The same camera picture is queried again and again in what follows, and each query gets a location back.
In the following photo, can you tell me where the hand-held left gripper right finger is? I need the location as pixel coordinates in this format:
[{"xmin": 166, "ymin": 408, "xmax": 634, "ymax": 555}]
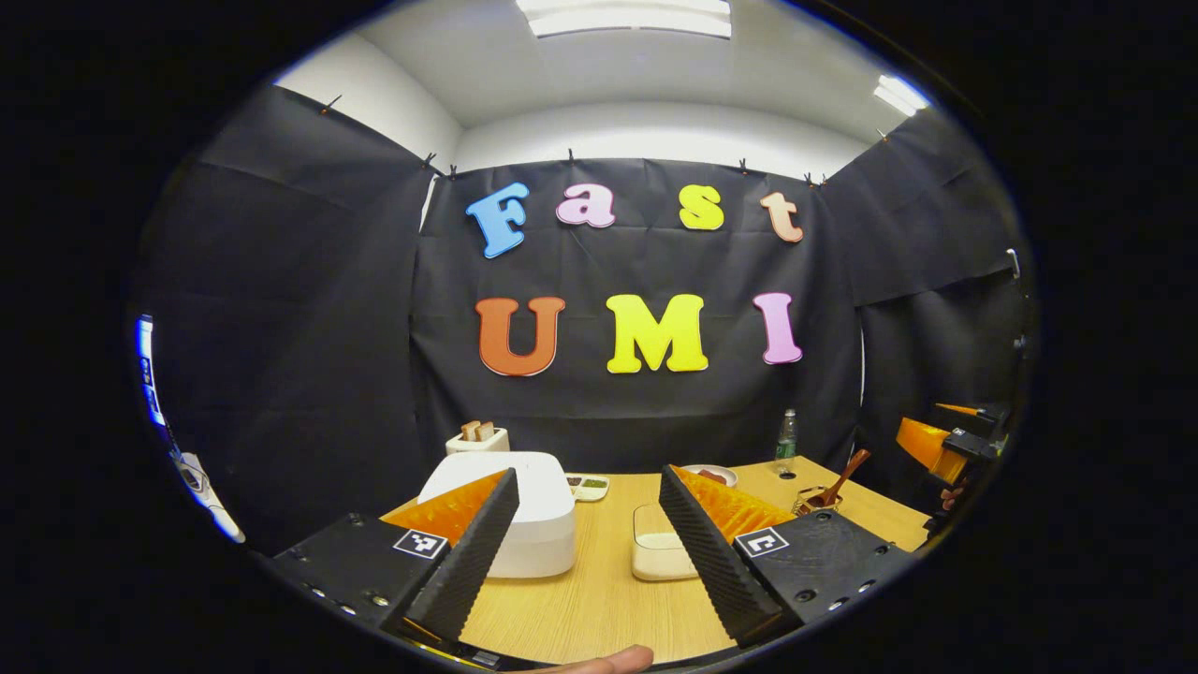
[{"xmin": 659, "ymin": 464, "xmax": 914, "ymax": 650}]

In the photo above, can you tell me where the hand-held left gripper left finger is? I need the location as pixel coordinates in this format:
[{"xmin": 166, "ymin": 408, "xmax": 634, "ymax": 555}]
[{"xmin": 270, "ymin": 467, "xmax": 520, "ymax": 646}]

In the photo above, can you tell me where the clear rice container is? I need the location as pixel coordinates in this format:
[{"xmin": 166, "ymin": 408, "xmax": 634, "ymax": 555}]
[{"xmin": 631, "ymin": 503, "xmax": 701, "ymax": 582}]

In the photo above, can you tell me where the white rice cooker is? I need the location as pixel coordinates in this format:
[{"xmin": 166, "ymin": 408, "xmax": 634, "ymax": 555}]
[{"xmin": 417, "ymin": 451, "xmax": 577, "ymax": 579}]

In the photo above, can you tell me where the brown wooden spoon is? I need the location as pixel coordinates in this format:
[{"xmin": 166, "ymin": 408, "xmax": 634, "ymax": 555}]
[{"xmin": 807, "ymin": 449, "xmax": 871, "ymax": 511}]

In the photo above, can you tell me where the white toaster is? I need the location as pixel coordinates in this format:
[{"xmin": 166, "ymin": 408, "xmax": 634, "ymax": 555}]
[{"xmin": 446, "ymin": 421, "xmax": 511, "ymax": 456}]

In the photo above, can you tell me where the black backdrop cloth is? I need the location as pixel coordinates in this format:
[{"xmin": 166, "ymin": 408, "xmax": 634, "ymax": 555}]
[{"xmin": 131, "ymin": 84, "xmax": 1040, "ymax": 553}]

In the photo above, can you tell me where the small ceiling light panel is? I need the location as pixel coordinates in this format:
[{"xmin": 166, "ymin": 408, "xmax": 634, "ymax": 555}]
[{"xmin": 873, "ymin": 75, "xmax": 930, "ymax": 118}]

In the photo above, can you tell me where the blue and white panel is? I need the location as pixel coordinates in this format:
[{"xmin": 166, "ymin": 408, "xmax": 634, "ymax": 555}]
[{"xmin": 136, "ymin": 315, "xmax": 168, "ymax": 427}]

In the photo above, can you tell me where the large ceiling light panel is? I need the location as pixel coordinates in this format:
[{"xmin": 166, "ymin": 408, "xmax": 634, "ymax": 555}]
[{"xmin": 515, "ymin": 0, "xmax": 733, "ymax": 39}]

